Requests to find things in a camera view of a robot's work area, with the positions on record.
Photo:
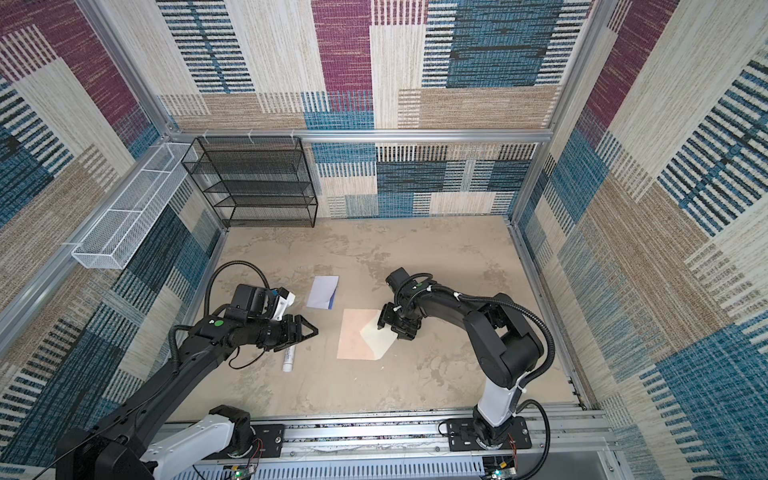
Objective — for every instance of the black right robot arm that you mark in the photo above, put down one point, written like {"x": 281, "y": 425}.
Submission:
{"x": 512, "y": 345}

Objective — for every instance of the blue bordered white letter paper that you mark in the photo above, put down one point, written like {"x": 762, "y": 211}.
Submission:
{"x": 322, "y": 293}

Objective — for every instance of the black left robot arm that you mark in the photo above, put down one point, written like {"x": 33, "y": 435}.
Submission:
{"x": 121, "y": 445}

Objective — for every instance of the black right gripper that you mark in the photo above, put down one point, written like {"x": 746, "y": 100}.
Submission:
{"x": 386, "y": 316}

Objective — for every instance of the white wire mesh basket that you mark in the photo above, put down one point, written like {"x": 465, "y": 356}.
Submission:
{"x": 118, "y": 233}

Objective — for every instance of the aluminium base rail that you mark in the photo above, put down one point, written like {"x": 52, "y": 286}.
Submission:
{"x": 564, "y": 442}

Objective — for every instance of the white glue stick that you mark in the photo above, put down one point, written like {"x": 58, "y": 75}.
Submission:
{"x": 289, "y": 359}

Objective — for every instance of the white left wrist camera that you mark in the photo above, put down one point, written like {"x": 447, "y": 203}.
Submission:
{"x": 283, "y": 299}

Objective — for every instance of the pink envelope with flap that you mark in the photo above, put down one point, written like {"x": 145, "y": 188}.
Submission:
{"x": 360, "y": 338}

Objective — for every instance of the black wire shelf rack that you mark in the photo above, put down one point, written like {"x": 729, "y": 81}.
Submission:
{"x": 254, "y": 181}

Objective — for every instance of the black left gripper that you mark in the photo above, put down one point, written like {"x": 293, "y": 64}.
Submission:
{"x": 290, "y": 337}

